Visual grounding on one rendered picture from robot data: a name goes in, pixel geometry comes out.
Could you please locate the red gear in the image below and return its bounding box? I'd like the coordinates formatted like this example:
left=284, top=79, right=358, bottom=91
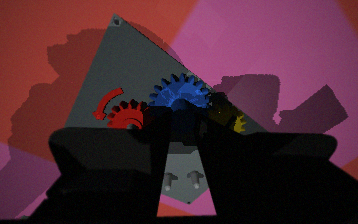
left=107, top=99, right=157, bottom=129

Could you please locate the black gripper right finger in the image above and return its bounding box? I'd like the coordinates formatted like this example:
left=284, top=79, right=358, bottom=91
left=193, top=112, right=338, bottom=215

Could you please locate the blue gear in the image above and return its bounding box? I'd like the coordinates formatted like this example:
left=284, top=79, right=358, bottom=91
left=148, top=73, right=212, bottom=135

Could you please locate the yellow gear with black stripe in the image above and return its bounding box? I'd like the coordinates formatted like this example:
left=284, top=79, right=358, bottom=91
left=208, top=104, right=246, bottom=133

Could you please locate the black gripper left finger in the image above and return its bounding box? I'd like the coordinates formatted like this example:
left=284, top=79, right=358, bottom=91
left=49, top=111, right=172, bottom=217

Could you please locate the grey triangular board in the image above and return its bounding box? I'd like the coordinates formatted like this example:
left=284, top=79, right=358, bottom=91
left=63, top=13, right=236, bottom=205

